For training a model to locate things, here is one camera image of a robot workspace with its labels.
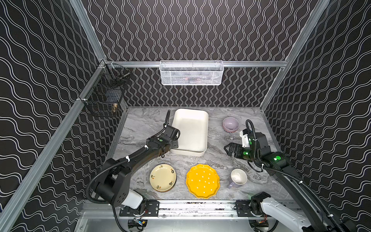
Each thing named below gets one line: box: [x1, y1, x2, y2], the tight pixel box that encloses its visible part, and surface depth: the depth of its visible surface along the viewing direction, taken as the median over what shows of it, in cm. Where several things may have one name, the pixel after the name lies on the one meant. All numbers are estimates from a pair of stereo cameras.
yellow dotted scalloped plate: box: [185, 163, 221, 200], surface depth 85 cm
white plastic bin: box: [170, 108, 209, 158], surface depth 111 cm
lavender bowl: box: [222, 116, 240, 132], surface depth 105 cm
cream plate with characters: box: [149, 163, 177, 192], surface depth 84 cm
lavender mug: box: [228, 168, 248, 189], surface depth 81 cm
